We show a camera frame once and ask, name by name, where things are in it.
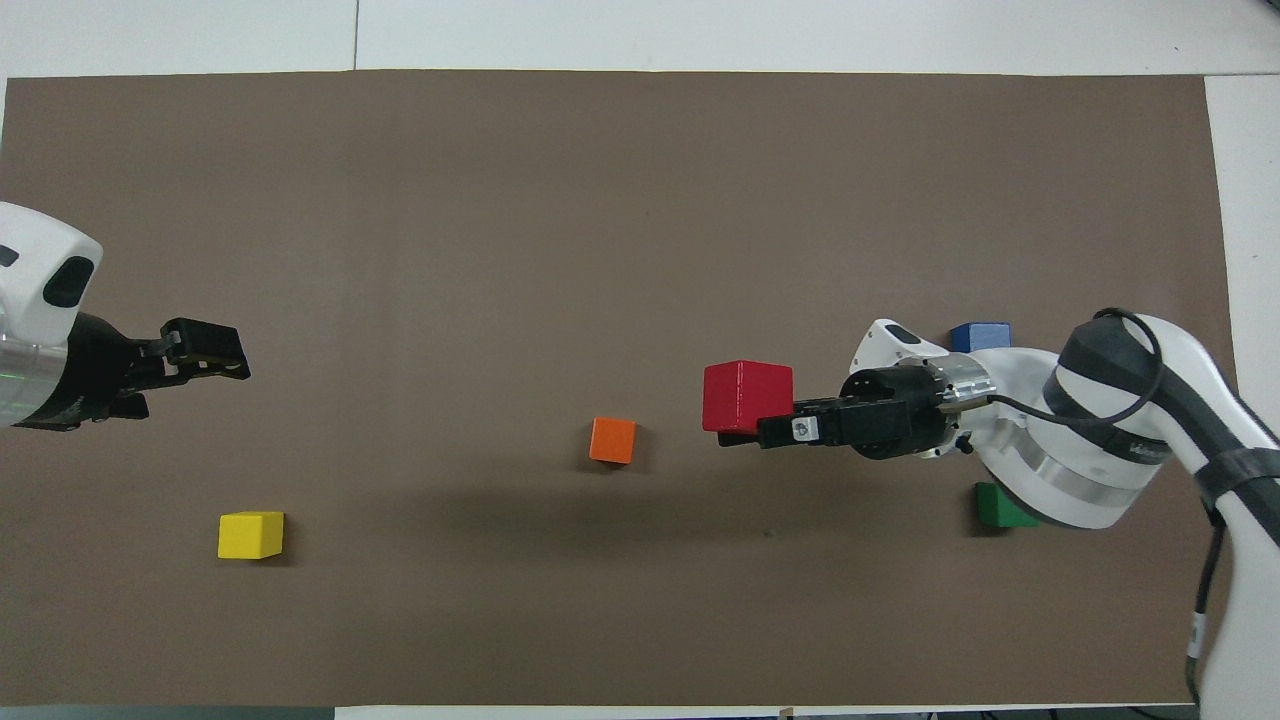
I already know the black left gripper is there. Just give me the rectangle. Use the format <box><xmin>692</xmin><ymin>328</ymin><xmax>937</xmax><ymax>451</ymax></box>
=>
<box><xmin>15</xmin><ymin>313</ymin><xmax>252</xmax><ymax>432</ymax></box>

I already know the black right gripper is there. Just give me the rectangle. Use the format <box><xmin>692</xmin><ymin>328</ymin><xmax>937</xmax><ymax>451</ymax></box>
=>
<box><xmin>717</xmin><ymin>365</ymin><xmax>949</xmax><ymax>462</ymax></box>

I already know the red wooden block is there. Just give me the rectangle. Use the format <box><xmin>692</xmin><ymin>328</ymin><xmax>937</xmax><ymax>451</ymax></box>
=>
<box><xmin>702</xmin><ymin>360</ymin><xmax>795</xmax><ymax>433</ymax></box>

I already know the orange wooden block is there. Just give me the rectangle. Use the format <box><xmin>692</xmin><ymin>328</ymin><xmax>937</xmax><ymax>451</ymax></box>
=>
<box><xmin>589</xmin><ymin>417</ymin><xmax>637</xmax><ymax>466</ymax></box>

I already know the yellow wooden block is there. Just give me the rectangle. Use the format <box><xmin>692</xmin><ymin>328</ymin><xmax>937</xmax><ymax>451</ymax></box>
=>
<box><xmin>218</xmin><ymin>511</ymin><xmax>286</xmax><ymax>561</ymax></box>

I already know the blue wooden block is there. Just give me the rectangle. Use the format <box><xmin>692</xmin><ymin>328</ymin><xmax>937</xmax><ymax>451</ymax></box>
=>
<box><xmin>949</xmin><ymin>322</ymin><xmax>1012</xmax><ymax>354</ymax></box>

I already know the green wooden block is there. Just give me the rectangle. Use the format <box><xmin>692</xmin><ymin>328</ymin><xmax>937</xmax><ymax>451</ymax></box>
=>
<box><xmin>975</xmin><ymin>482</ymin><xmax>1042</xmax><ymax>529</ymax></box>

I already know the brown table mat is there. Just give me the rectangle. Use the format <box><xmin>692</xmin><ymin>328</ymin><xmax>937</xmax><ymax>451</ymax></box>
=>
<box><xmin>0</xmin><ymin>70</ymin><xmax>1277</xmax><ymax>708</ymax></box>

